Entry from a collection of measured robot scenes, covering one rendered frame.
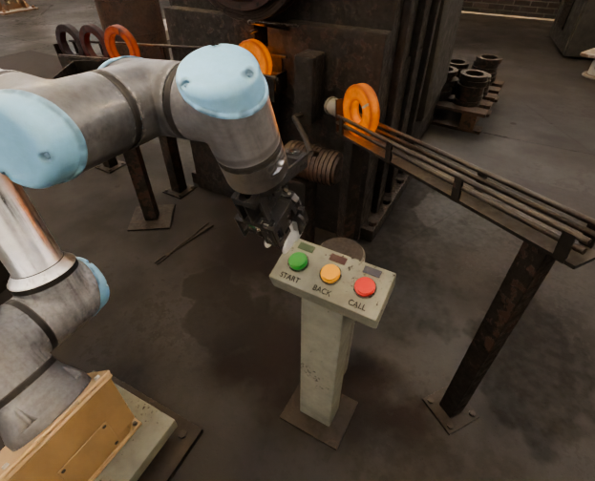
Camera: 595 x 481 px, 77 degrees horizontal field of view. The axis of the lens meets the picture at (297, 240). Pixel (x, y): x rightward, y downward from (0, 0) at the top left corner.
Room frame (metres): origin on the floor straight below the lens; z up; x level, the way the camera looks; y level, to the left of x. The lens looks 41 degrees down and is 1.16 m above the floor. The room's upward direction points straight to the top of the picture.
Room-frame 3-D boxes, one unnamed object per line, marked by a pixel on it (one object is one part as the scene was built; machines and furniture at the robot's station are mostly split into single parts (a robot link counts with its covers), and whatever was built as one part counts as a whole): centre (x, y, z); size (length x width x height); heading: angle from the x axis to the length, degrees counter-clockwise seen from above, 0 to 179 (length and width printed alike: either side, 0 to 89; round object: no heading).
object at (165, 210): (1.52, 0.75, 0.36); 0.26 x 0.20 x 0.72; 96
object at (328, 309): (0.54, -0.07, 0.31); 0.24 x 0.16 x 0.62; 61
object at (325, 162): (1.23, -0.06, 0.27); 0.22 x 0.13 x 0.53; 61
